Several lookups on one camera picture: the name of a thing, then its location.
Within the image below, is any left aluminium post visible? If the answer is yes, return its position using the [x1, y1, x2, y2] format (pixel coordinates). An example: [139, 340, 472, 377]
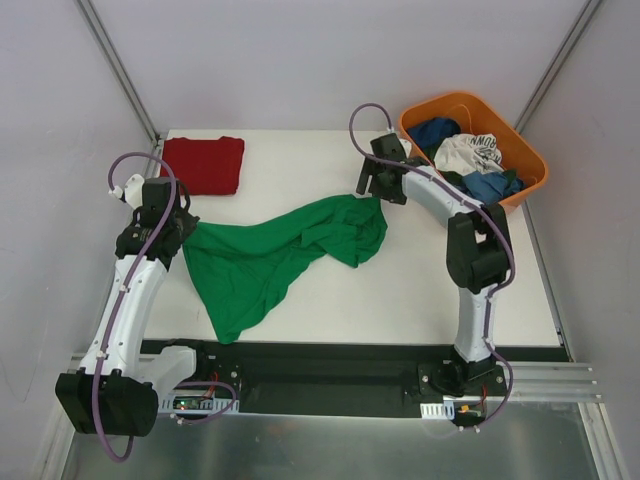
[74, 0, 162, 145]

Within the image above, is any aluminium post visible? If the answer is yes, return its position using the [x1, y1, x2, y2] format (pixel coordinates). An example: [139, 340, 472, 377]
[514, 0, 605, 133]
[74, 0, 162, 145]

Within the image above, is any left white cable duct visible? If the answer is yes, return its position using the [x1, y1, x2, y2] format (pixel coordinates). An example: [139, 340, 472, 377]
[158, 395, 240, 416]

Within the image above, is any folded red t-shirt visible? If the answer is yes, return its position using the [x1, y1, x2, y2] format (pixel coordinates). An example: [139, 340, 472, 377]
[162, 136, 245, 196]

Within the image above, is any aluminium frame rail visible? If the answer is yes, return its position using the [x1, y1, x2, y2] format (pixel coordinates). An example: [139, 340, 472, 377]
[62, 349, 601, 401]

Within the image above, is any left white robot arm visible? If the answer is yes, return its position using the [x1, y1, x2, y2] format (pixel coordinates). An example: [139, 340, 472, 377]
[55, 175, 212, 437]

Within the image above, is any right white cable duct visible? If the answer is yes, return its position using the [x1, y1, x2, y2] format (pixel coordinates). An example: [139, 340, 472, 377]
[420, 400, 455, 421]

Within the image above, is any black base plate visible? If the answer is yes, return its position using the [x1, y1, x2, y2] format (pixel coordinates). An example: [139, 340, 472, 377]
[137, 338, 509, 416]

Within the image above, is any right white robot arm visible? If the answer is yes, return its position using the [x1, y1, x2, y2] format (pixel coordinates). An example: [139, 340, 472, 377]
[356, 132, 515, 397]

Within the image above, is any white printed t-shirt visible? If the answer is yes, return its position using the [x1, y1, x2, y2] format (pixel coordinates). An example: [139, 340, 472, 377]
[433, 134, 504, 176]

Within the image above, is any orange plastic basket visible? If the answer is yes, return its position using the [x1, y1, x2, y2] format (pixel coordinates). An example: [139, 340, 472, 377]
[396, 91, 548, 214]

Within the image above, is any green t-shirt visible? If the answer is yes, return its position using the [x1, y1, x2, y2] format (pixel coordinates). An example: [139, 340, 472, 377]
[182, 194, 388, 344]

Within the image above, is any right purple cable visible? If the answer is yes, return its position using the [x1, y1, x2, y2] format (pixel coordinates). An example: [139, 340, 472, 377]
[348, 102, 517, 361]

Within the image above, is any dark blue t-shirt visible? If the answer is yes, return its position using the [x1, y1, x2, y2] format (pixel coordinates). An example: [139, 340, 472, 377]
[407, 117, 461, 151]

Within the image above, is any white cable duct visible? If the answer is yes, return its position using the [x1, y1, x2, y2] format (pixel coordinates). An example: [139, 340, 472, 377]
[420, 400, 455, 421]
[158, 395, 240, 416]

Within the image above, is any right aluminium post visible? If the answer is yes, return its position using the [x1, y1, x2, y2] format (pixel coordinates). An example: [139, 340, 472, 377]
[514, 0, 605, 133]

